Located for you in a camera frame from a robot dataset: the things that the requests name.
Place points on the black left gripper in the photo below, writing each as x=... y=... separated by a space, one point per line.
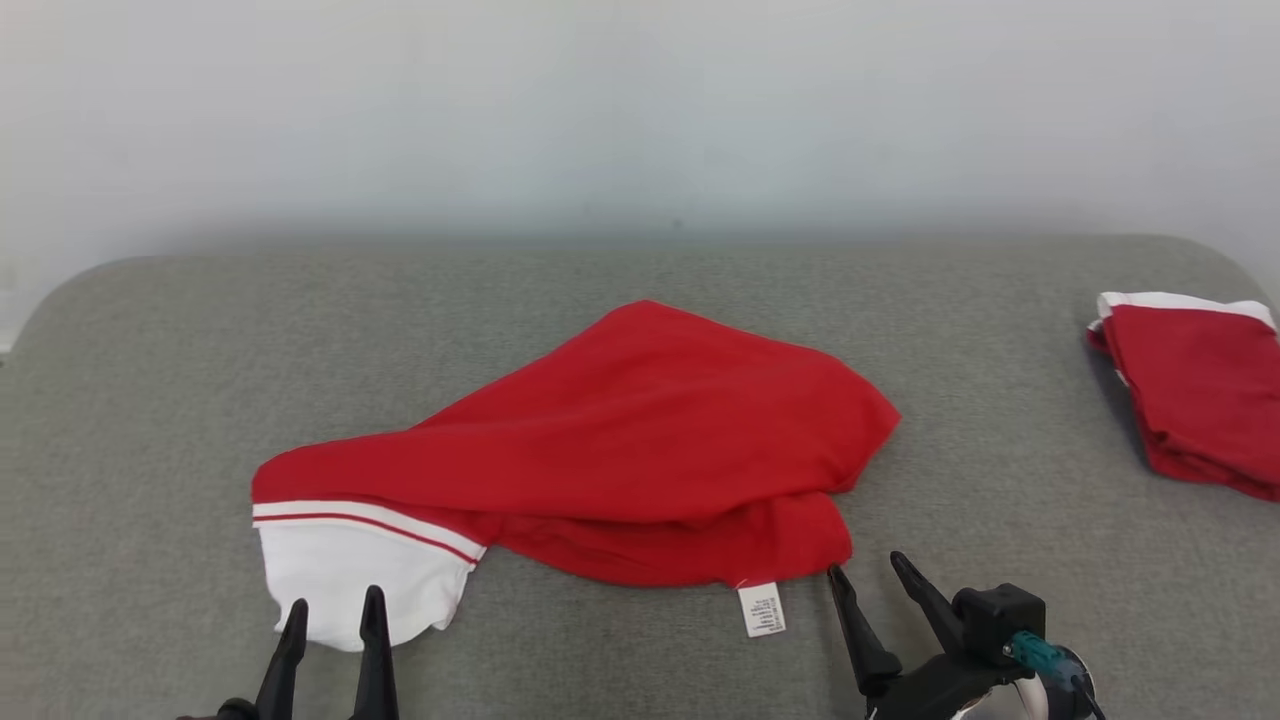
x=225 y=710

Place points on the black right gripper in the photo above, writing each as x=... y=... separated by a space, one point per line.
x=930 y=690

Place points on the red white sports jersey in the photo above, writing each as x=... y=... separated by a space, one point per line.
x=650 y=430

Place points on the red shorts white waistband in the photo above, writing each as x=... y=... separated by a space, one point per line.
x=1200 y=400

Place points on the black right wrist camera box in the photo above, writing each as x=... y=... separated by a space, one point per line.
x=1000 y=615

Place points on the teal right camera connector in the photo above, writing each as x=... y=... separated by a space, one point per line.
x=1040 y=655

